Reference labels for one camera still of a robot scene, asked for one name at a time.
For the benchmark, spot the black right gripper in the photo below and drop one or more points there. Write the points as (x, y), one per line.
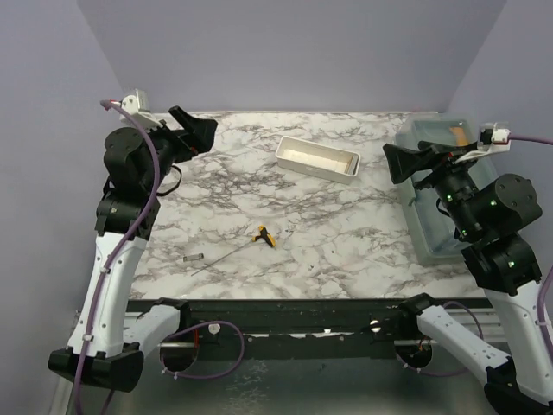
(403, 162)

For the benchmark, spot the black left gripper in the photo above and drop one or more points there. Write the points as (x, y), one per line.
(199, 130)

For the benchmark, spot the white rectangular plastic tray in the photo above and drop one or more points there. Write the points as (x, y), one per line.
(317, 160)

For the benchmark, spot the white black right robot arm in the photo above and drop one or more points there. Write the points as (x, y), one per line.
(502, 263)

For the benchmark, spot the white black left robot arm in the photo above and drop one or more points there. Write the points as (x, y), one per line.
(101, 351)

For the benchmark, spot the orange tool in box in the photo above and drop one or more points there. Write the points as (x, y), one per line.
(459, 135)

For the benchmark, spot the clear plastic storage box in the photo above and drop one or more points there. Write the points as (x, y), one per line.
(431, 230)

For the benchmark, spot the small metal bar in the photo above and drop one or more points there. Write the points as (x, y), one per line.
(193, 257)

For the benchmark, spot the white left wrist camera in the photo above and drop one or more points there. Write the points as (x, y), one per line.
(137, 105)

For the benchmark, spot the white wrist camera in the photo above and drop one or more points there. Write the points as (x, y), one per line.
(494, 138)
(137, 105)

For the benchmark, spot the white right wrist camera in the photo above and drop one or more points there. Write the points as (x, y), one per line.
(494, 138)

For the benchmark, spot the yellow black T-handle hex key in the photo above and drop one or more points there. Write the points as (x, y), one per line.
(262, 234)

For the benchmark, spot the black aluminium mounting rail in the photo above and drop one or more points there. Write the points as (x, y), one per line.
(314, 329)

